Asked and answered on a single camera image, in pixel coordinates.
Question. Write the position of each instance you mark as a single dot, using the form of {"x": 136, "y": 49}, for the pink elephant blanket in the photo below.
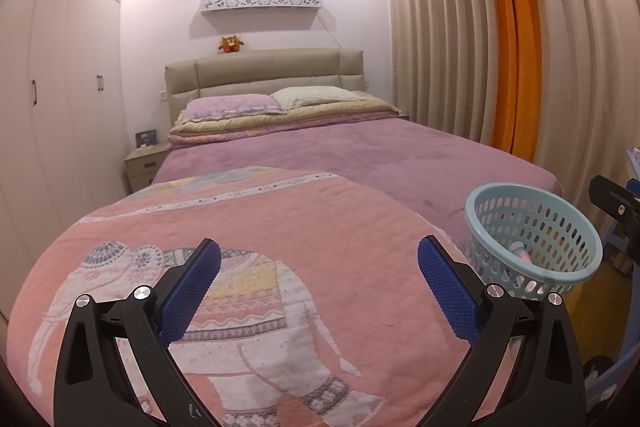
{"x": 310, "y": 227}

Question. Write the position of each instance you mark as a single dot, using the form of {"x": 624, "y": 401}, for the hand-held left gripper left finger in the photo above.
{"x": 192, "y": 287}

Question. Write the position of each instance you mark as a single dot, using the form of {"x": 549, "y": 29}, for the white wall shelf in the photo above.
{"x": 260, "y": 3}

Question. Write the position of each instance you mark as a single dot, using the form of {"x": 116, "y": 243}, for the purple bedspread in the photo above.
{"x": 400, "y": 157}

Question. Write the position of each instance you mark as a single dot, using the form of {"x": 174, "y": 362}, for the orange curtain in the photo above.
{"x": 515, "y": 37}

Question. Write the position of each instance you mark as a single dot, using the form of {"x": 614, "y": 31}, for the beige padded headboard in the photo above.
{"x": 260, "y": 69}

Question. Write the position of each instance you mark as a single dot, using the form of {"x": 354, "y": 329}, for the beige quilt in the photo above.
{"x": 310, "y": 117}

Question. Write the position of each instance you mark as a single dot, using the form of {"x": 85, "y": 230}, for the beige nightstand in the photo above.
{"x": 142, "y": 167}

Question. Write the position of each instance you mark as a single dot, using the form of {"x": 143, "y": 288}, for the white pillow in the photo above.
{"x": 315, "y": 97}

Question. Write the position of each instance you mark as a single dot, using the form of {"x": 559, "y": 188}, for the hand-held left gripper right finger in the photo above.
{"x": 445, "y": 287}

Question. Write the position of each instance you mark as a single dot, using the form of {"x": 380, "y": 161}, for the beige curtain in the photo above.
{"x": 440, "y": 37}
{"x": 585, "y": 57}

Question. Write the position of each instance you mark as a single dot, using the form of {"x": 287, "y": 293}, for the blue plastic tub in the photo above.
{"x": 625, "y": 382}

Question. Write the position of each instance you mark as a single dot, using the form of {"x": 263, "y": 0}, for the white wardrobe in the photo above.
{"x": 60, "y": 107}

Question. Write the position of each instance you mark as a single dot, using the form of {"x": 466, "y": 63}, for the purple pillow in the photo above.
{"x": 230, "y": 107}

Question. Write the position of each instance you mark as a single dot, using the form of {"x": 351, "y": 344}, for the light blue plastic basket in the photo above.
{"x": 500, "y": 267}

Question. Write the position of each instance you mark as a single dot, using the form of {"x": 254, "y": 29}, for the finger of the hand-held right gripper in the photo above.
{"x": 617, "y": 202}

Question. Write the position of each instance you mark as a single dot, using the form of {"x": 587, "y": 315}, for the orange plush toy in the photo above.
{"x": 230, "y": 45}

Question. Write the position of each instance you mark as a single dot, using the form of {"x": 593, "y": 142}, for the small picture frame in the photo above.
{"x": 146, "y": 138}

